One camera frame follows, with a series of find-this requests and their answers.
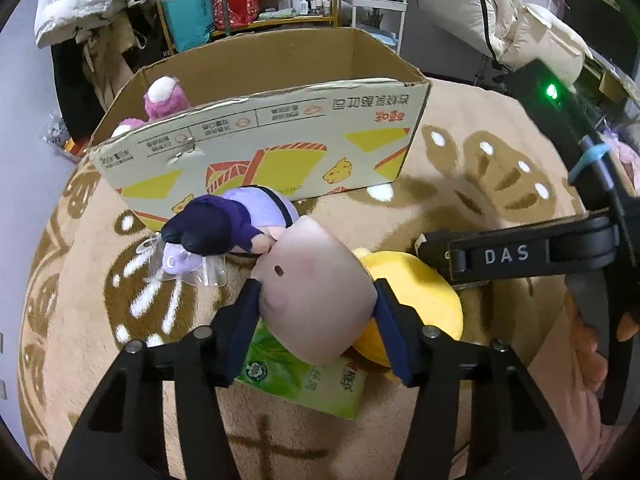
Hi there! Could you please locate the pink bear plush toy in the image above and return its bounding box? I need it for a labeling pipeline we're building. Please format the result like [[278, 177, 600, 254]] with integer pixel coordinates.
[[111, 76, 193, 138]]

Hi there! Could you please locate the black monitor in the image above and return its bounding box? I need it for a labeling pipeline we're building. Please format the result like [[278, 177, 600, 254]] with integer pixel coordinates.
[[565, 0, 626, 76]]

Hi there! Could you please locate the green tissue pack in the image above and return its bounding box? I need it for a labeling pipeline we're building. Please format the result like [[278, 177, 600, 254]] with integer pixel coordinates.
[[235, 320, 368, 420]]

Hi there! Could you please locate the white upright mattress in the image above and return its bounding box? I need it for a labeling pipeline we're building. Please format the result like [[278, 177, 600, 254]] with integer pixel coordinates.
[[405, 0, 526, 72]]

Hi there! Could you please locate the black garment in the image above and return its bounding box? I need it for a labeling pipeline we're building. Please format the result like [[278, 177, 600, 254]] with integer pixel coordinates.
[[50, 35, 113, 142]]

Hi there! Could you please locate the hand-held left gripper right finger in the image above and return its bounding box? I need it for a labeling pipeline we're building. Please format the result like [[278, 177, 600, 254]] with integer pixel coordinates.
[[372, 279, 583, 480]]

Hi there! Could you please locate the pale pink round plush toy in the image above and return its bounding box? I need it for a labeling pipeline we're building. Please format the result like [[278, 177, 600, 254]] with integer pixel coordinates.
[[250, 215, 378, 366]]

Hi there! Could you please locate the purple plush doll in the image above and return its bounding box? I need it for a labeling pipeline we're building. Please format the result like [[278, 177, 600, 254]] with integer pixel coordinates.
[[142, 185, 301, 288]]

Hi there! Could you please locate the teal shopping bag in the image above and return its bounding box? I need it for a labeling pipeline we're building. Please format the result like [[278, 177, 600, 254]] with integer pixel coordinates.
[[160, 0, 217, 54]]

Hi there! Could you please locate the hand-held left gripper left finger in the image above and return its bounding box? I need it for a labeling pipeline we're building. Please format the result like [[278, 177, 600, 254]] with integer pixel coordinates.
[[52, 279, 263, 480]]

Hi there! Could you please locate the person's pink clothing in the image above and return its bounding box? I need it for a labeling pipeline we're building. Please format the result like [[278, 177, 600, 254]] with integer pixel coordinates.
[[467, 305, 623, 480]]

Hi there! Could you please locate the red gift bag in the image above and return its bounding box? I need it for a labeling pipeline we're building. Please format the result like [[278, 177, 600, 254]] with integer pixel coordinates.
[[207, 0, 268, 32]]

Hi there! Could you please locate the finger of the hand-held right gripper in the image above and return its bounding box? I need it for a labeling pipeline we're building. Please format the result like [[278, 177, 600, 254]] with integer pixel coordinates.
[[414, 230, 493, 292]]

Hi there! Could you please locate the beige coat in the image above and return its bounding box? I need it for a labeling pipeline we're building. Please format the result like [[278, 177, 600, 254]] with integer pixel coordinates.
[[75, 10, 148, 116]]

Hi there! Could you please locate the white trolley cart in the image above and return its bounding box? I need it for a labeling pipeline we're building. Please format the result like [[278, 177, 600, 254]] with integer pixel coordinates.
[[337, 0, 408, 52]]

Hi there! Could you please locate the wooden shelf unit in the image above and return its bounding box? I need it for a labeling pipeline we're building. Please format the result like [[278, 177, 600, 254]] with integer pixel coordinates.
[[147, 0, 341, 56]]

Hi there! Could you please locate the plastic bag with yellow items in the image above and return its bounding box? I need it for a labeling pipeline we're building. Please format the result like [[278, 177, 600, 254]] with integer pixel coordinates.
[[42, 114, 92, 162]]

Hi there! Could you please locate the person's right hand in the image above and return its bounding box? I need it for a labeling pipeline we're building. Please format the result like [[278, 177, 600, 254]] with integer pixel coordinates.
[[564, 290, 640, 393]]

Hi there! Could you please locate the cream duvet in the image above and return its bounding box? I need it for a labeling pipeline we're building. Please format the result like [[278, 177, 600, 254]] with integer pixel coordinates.
[[500, 4, 594, 86]]

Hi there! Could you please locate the printed cardboard box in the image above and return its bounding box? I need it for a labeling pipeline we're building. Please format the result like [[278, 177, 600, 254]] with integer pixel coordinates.
[[87, 26, 433, 233]]

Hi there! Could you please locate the yellow plush toy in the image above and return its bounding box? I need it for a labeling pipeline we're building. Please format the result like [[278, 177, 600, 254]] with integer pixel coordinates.
[[350, 247, 465, 368]]

